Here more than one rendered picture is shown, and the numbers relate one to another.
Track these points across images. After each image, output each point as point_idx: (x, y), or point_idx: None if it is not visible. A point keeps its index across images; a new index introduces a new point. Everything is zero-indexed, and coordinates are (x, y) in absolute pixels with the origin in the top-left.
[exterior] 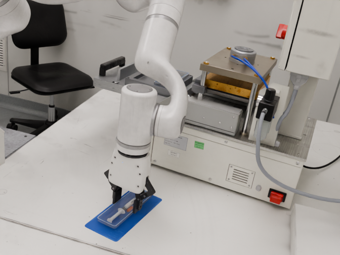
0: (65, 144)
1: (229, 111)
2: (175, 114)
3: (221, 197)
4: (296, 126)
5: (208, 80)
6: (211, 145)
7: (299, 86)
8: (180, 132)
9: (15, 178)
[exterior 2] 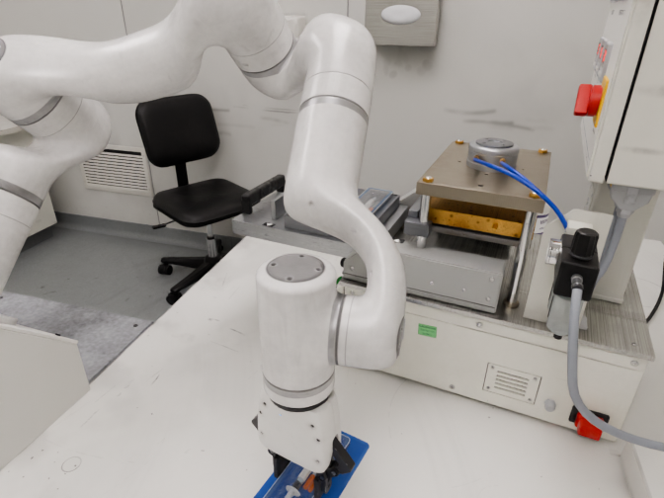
0: (199, 334)
1: (483, 269)
2: (382, 320)
3: (477, 423)
4: (613, 280)
5: (434, 210)
6: (452, 331)
7: (631, 211)
8: (396, 357)
9: (103, 425)
